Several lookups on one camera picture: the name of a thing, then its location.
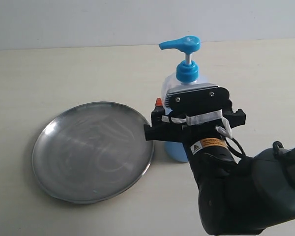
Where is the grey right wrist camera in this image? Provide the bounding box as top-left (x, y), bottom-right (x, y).
top-left (163, 83), bottom-right (230, 116)

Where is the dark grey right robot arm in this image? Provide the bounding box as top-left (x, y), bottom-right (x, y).
top-left (144, 98), bottom-right (295, 236)

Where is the blue soap pump bottle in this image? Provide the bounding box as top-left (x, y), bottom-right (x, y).
top-left (159, 35), bottom-right (208, 163)

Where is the round stainless steel plate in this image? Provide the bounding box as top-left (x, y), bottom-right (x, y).
top-left (31, 101), bottom-right (154, 204)

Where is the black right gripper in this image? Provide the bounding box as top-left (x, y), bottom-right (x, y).
top-left (144, 98), bottom-right (246, 143)

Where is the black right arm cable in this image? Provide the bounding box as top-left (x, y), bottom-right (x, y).
top-left (216, 125), bottom-right (288, 163)

